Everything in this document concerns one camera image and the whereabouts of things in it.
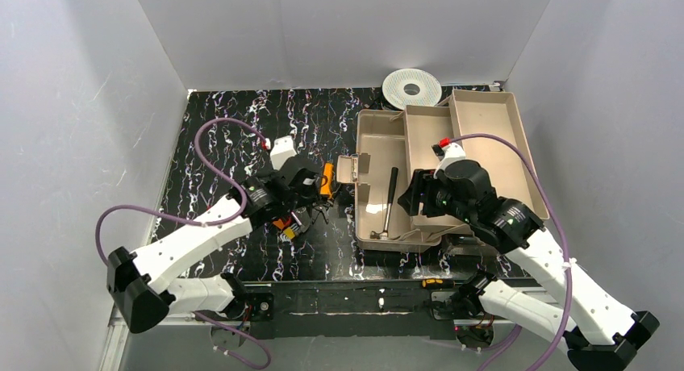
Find black handle hammer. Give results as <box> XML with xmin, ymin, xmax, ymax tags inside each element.
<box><xmin>370</xmin><ymin>167</ymin><xmax>399</xmax><ymax>240</ymax></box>

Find beige plastic tool box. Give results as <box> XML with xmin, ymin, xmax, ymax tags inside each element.
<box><xmin>335</xmin><ymin>90</ymin><xmax>549</xmax><ymax>252</ymax></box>

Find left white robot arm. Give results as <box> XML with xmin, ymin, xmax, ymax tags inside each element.
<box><xmin>105</xmin><ymin>155</ymin><xmax>323</xmax><ymax>333</ymax></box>

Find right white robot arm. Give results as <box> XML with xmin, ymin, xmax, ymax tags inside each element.
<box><xmin>398</xmin><ymin>160</ymin><xmax>660</xmax><ymax>370</ymax></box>

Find black marble pattern mat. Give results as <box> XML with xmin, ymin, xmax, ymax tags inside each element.
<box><xmin>137</xmin><ymin>84</ymin><xmax>528</xmax><ymax>284</ymax></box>

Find white filament spool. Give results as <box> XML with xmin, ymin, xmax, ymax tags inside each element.
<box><xmin>382</xmin><ymin>69</ymin><xmax>442</xmax><ymax>110</ymax></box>

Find orange handle pliers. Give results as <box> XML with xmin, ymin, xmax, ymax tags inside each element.
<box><xmin>319</xmin><ymin>162</ymin><xmax>334</xmax><ymax>200</ymax></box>

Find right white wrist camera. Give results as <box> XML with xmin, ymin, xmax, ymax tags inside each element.
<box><xmin>432</xmin><ymin>138</ymin><xmax>466</xmax><ymax>179</ymax></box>

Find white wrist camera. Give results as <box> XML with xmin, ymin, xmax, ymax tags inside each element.
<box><xmin>269</xmin><ymin>135</ymin><xmax>298</xmax><ymax>170</ymax></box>
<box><xmin>432</xmin><ymin>138</ymin><xmax>466</xmax><ymax>179</ymax></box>

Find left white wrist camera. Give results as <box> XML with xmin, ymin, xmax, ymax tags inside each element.
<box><xmin>269</xmin><ymin>135</ymin><xmax>298</xmax><ymax>170</ymax></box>

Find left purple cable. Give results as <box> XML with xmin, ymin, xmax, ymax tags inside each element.
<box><xmin>94</xmin><ymin>117</ymin><xmax>273</xmax><ymax>369</ymax></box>

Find purple cable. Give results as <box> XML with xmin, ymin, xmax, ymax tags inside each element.
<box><xmin>438</xmin><ymin>133</ymin><xmax>573</xmax><ymax>371</ymax></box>
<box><xmin>94</xmin><ymin>117</ymin><xmax>273</xmax><ymax>369</ymax></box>

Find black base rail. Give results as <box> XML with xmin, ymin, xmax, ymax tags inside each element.
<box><xmin>237</xmin><ymin>280</ymin><xmax>457</xmax><ymax>340</ymax></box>

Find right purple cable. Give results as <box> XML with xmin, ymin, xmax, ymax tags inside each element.
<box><xmin>438</xmin><ymin>133</ymin><xmax>573</xmax><ymax>371</ymax></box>

